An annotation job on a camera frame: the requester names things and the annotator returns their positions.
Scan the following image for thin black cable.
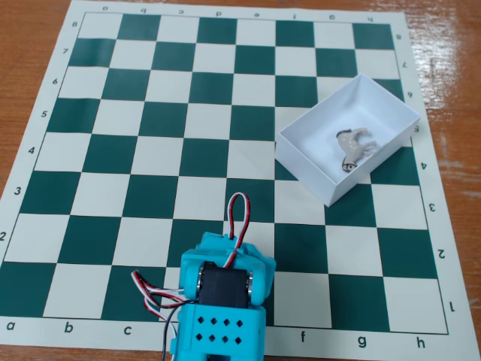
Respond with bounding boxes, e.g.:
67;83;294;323
161;303;186;361

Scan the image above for small grey toy horse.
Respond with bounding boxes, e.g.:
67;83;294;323
334;127;379;172

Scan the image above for white open cardboard box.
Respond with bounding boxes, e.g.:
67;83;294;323
276;73;421;207

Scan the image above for looped red white black cable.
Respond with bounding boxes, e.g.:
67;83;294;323
225;192;252;268

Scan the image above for red white black servo cable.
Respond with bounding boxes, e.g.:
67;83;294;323
131;269;186;299
144;296;178;340

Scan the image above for cyan gripper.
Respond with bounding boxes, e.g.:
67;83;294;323
193;231;278;302

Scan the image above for green and white chessboard mat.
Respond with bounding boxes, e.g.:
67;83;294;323
0;0;467;356

